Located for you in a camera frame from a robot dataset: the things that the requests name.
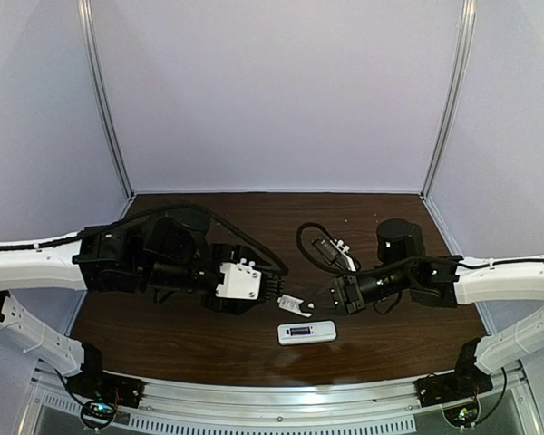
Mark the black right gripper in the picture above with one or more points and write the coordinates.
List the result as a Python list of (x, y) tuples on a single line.
[(344, 290)]

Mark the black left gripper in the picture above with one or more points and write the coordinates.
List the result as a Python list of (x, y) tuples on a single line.
[(233, 308)]

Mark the white remote control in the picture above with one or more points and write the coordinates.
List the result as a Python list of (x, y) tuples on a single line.
[(322, 332)]

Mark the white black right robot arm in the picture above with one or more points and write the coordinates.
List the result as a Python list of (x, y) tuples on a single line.
[(435, 281)]

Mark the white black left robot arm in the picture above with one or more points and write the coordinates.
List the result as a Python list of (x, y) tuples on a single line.
[(167, 250)]

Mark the left circuit board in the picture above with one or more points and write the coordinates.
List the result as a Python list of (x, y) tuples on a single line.
[(97, 415)]

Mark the circuit board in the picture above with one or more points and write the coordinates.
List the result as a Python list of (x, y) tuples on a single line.
[(97, 415), (463, 415)]

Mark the right circuit board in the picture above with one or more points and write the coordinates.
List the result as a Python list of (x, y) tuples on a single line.
[(463, 415)]

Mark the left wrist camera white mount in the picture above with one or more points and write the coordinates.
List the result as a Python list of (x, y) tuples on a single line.
[(242, 281)]

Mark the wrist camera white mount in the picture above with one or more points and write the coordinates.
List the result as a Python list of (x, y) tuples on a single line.
[(335, 253), (242, 281)]

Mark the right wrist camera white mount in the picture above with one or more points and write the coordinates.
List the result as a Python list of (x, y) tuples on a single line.
[(335, 253)]

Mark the front aluminium rail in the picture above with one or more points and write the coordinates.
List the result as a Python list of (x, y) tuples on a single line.
[(389, 407)]

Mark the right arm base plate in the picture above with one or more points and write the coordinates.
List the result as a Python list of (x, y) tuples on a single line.
[(449, 389)]

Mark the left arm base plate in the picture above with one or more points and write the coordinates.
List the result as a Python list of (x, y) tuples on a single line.
[(112, 388)]

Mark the right aluminium frame post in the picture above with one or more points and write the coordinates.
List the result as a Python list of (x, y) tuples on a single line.
[(461, 59)]

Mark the aluminium frame post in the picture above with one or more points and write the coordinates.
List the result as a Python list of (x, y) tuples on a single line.
[(101, 96), (461, 59)]

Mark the left aluminium frame post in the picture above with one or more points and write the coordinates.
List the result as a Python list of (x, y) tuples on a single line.
[(101, 96)]

